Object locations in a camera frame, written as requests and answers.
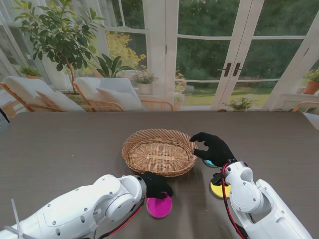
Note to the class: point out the printed conservatory backdrop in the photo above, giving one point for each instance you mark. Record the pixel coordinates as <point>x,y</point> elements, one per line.
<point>199,49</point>

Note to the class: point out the magenta culture dish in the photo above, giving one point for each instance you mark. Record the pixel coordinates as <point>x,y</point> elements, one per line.
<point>159,207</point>

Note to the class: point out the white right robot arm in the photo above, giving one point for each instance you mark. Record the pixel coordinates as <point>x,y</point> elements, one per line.
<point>249,194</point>

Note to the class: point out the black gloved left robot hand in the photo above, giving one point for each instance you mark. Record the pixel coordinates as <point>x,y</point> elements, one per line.
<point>155,186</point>

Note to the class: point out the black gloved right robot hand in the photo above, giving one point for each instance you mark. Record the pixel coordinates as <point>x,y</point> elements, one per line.
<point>220,150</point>

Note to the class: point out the white paper sheet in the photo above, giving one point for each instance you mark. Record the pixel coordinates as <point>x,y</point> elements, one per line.
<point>312,120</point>

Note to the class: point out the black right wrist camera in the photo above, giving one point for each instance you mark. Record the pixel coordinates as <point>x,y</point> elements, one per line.
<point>216,178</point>

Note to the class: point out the oval wicker basket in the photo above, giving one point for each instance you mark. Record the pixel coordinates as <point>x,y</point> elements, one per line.
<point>159,156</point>

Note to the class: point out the white zip tie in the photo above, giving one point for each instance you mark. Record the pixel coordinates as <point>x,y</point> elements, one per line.
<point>16,216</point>

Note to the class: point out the yellow culture dish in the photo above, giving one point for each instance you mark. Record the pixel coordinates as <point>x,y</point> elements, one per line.
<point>216,190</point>

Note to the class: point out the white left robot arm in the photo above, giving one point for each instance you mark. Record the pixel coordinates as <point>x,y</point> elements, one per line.
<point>74,211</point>

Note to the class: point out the cyan culture dish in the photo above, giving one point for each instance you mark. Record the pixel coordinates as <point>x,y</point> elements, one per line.
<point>208,163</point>

